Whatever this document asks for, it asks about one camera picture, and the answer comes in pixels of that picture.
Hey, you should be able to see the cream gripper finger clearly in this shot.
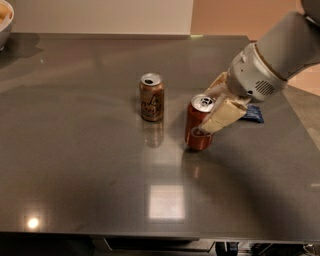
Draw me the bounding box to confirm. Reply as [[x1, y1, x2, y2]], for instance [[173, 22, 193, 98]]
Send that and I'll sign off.
[[198, 94, 251, 134], [204, 72, 228, 97]]

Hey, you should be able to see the red coke can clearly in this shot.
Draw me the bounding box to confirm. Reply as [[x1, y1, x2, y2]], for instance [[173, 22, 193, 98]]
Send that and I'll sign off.
[[185, 94, 214, 151]]

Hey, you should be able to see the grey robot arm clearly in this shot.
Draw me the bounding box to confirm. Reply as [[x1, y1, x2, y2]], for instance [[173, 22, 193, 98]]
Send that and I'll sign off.
[[199, 0, 320, 133]]

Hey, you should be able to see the orange La Croix can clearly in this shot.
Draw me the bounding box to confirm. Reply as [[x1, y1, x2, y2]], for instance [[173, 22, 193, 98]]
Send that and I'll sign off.
[[139, 73, 165, 122]]

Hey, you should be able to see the blue snack packet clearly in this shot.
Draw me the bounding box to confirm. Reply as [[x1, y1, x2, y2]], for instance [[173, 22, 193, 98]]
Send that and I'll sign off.
[[241, 105, 264, 123]]

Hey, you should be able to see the metal bowl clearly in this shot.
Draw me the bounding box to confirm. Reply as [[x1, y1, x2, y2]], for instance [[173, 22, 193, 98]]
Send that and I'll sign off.
[[0, 0, 14, 51]]

